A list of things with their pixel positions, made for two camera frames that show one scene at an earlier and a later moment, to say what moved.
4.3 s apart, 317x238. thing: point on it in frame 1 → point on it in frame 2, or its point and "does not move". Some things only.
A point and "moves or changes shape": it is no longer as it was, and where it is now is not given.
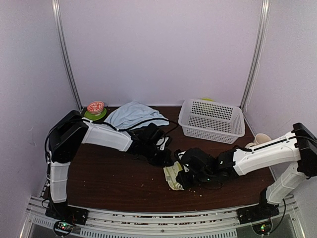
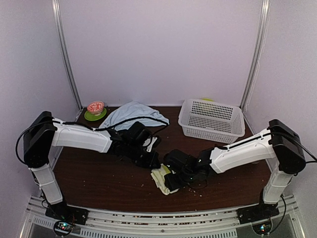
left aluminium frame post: (61, 34) does not move
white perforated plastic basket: (218, 122) does not move
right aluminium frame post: (263, 31) does not move
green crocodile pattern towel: (171, 173) moves or changes shape
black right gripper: (184, 183) → (172, 185)
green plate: (91, 116) does not move
